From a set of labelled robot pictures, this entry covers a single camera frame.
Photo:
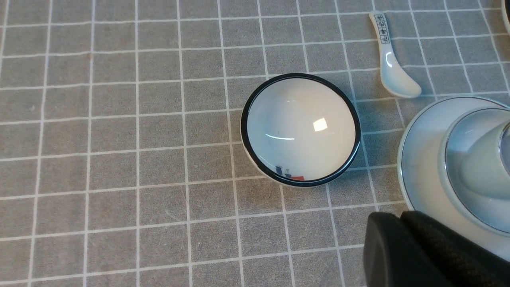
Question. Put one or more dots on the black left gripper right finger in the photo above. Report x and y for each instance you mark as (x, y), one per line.
(463, 262)

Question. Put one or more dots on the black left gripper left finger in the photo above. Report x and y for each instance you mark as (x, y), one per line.
(393, 258)

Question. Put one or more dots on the thin-rimmed white bowl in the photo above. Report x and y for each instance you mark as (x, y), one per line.
(491, 214)

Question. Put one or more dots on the thin-rimmed white cup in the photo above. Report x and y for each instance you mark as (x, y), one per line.
(485, 167)

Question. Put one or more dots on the plain white plate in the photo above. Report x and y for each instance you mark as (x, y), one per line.
(418, 173)

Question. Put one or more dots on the black-rimmed white bowl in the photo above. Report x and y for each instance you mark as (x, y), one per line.
(300, 130)

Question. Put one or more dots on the small white printed spoon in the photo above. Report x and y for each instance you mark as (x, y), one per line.
(393, 78)

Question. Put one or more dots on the black-rimmed illustrated plate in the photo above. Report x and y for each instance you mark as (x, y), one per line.
(505, 8)

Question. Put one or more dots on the grey checked tablecloth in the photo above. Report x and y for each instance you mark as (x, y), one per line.
(120, 146)

